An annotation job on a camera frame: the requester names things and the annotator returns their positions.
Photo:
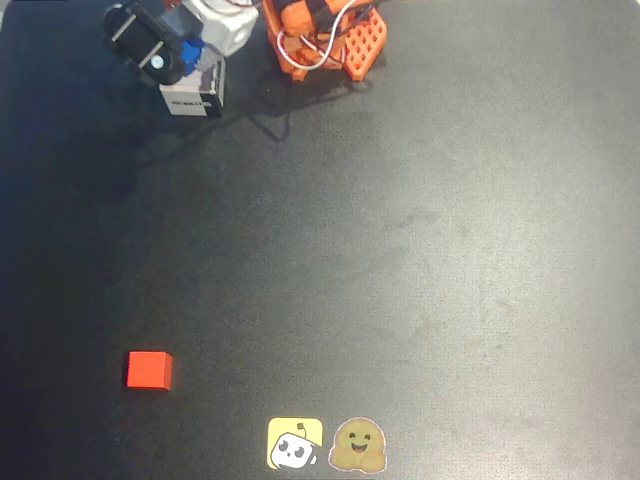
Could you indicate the black desk mat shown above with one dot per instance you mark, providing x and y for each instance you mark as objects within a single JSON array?
[{"x": 450, "y": 275}]

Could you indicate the orange and white robot arm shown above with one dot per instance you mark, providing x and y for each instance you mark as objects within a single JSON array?
[{"x": 365, "y": 45}]

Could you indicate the yellow robot face sticker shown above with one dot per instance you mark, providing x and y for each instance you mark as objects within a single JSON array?
[{"x": 295, "y": 442}]

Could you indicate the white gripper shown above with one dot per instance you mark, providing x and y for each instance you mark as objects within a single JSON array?
[{"x": 141, "y": 44}]

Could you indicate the red cube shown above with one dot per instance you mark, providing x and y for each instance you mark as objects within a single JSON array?
[{"x": 147, "y": 369}]

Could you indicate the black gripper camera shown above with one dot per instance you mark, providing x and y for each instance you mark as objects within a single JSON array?
[{"x": 140, "y": 40}]

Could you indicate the blue cube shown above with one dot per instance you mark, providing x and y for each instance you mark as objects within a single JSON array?
[{"x": 191, "y": 55}]

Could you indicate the hugging face emoji sticker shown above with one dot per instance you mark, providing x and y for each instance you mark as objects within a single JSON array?
[{"x": 357, "y": 445}]

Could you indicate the white cardboard box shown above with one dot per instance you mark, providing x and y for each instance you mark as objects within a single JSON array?
[{"x": 187, "y": 97}]

